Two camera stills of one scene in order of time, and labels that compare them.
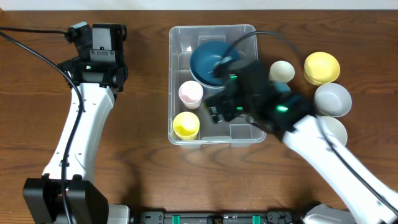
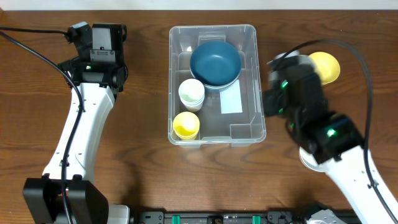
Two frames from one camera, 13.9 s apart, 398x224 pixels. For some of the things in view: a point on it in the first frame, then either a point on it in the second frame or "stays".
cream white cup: (282, 71) → (191, 94)
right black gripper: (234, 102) → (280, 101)
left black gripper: (101, 34) stays
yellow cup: (186, 124) stays
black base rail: (184, 217) stays
